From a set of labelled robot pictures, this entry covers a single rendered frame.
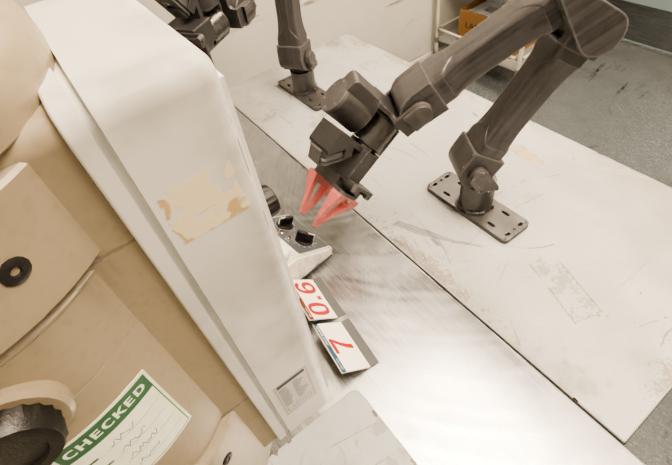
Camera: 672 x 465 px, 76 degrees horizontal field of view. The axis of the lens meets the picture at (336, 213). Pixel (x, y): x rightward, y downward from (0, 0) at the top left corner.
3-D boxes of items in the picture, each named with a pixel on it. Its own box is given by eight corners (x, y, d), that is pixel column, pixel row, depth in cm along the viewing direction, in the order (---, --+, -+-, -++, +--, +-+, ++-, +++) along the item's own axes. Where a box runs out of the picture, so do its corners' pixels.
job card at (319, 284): (320, 277, 78) (316, 263, 75) (345, 314, 72) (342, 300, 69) (289, 293, 76) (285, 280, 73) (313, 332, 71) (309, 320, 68)
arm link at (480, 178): (471, 174, 72) (505, 168, 72) (454, 142, 78) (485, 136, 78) (467, 200, 76) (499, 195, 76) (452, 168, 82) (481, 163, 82)
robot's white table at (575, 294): (366, 215, 209) (347, 32, 143) (608, 423, 136) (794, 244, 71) (281, 270, 192) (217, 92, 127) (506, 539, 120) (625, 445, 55)
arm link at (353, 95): (323, 125, 61) (387, 65, 56) (317, 92, 67) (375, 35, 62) (376, 165, 68) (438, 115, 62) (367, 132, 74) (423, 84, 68)
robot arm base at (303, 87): (311, 85, 108) (333, 74, 110) (271, 59, 120) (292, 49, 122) (316, 112, 114) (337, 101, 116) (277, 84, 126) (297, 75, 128)
